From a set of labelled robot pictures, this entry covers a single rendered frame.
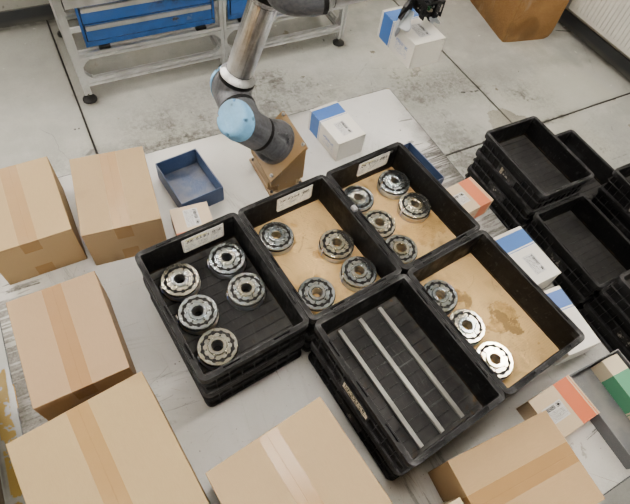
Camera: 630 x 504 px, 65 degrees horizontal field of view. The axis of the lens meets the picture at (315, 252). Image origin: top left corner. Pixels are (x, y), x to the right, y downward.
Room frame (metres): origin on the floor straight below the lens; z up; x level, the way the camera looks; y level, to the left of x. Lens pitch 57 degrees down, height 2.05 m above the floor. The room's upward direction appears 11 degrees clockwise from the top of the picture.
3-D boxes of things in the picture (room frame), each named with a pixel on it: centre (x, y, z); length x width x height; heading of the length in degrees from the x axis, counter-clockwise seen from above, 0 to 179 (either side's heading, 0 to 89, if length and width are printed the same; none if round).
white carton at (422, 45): (1.55, -0.18, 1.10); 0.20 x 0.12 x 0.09; 36
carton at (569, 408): (0.50, -0.74, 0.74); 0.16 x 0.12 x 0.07; 128
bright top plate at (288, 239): (0.82, 0.12, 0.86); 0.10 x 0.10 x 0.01
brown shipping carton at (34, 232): (0.77, 0.86, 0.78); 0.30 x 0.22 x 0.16; 37
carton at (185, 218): (0.86, 0.38, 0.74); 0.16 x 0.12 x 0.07; 31
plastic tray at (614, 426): (0.55, -0.94, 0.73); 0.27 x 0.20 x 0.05; 35
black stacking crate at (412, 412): (0.48, -0.27, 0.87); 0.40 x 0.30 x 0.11; 42
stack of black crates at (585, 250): (1.36, -1.12, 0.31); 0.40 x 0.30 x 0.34; 36
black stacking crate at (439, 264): (0.68, -0.49, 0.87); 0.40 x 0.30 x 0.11; 42
